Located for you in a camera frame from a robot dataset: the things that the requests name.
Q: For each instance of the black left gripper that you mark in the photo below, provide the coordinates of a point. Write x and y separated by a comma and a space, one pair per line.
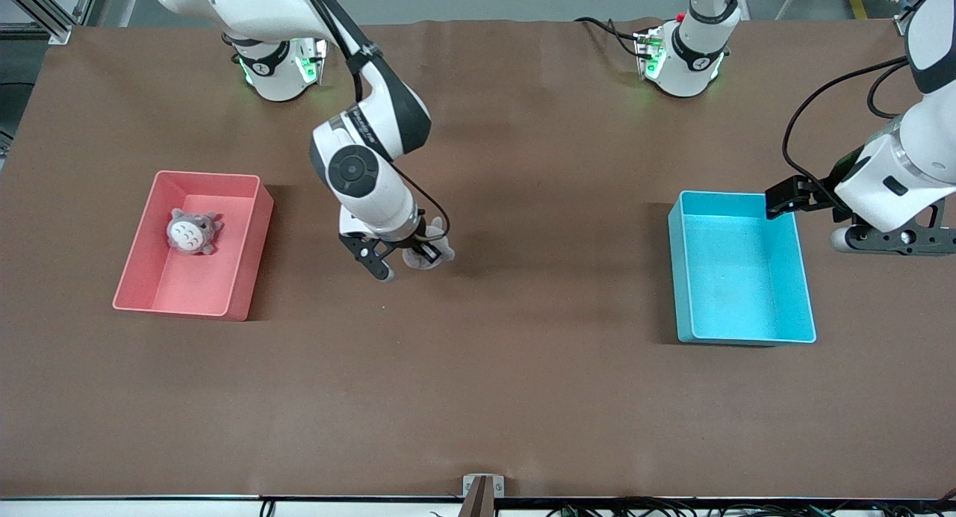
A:
824, 188

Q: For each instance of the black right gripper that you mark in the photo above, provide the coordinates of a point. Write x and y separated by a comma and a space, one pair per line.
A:
409, 243

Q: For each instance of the blue plastic box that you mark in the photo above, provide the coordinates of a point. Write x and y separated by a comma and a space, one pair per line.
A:
739, 278

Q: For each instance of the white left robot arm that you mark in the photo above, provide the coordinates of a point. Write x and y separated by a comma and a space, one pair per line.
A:
896, 181

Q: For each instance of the pink plastic box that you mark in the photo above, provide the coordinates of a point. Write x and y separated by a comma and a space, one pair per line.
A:
187, 296

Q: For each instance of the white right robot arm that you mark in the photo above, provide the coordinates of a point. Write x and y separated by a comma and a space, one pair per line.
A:
373, 196

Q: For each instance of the silver metal bracket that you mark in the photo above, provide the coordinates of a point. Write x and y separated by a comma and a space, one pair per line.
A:
500, 481

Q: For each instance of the plain gray plush toy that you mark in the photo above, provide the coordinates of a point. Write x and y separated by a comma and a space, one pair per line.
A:
413, 261

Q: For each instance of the gray plush toy white face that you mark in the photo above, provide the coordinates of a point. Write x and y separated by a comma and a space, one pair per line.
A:
187, 234

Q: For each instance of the aluminium frame profile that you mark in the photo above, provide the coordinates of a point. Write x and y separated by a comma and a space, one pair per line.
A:
60, 28
902, 25

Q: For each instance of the brown table cover sheet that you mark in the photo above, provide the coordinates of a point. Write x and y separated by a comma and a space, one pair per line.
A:
478, 390

